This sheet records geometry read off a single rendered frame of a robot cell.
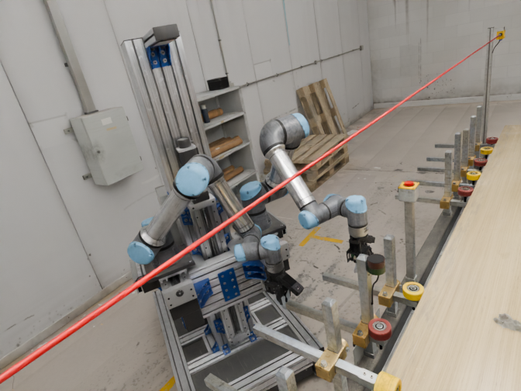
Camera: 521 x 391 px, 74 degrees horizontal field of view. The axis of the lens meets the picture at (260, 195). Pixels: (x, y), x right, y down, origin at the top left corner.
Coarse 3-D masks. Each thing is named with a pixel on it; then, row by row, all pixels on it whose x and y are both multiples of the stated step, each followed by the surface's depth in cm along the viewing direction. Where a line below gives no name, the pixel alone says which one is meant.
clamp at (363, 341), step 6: (360, 324) 132; (366, 324) 132; (354, 330) 130; (366, 330) 129; (354, 336) 129; (360, 336) 127; (366, 336) 127; (354, 342) 130; (360, 342) 128; (366, 342) 127
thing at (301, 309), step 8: (288, 304) 152; (296, 304) 151; (296, 312) 150; (304, 312) 147; (312, 312) 145; (320, 312) 144; (320, 320) 142; (344, 320) 137; (344, 328) 136; (352, 328) 133; (384, 344) 126
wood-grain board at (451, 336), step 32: (512, 128) 289; (512, 160) 233; (480, 192) 201; (512, 192) 194; (480, 224) 172; (512, 224) 167; (448, 256) 155; (480, 256) 151; (512, 256) 147; (448, 288) 137; (480, 288) 134; (512, 288) 131; (416, 320) 125; (448, 320) 123; (480, 320) 120; (416, 352) 113; (448, 352) 111; (480, 352) 109; (512, 352) 107; (416, 384) 104; (448, 384) 102; (480, 384) 100; (512, 384) 98
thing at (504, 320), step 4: (500, 316) 120; (504, 316) 118; (508, 316) 118; (496, 320) 118; (500, 320) 117; (504, 320) 117; (508, 320) 116; (512, 320) 117; (516, 320) 116; (500, 324) 117; (504, 324) 116; (508, 324) 116; (512, 324) 114; (516, 324) 115; (520, 324) 115; (508, 328) 115; (512, 328) 114; (516, 328) 114; (520, 328) 113
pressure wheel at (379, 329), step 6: (378, 318) 129; (372, 324) 127; (378, 324) 126; (384, 324) 126; (390, 324) 125; (372, 330) 124; (378, 330) 124; (384, 330) 123; (390, 330) 123; (372, 336) 125; (378, 336) 123; (384, 336) 122; (390, 336) 124
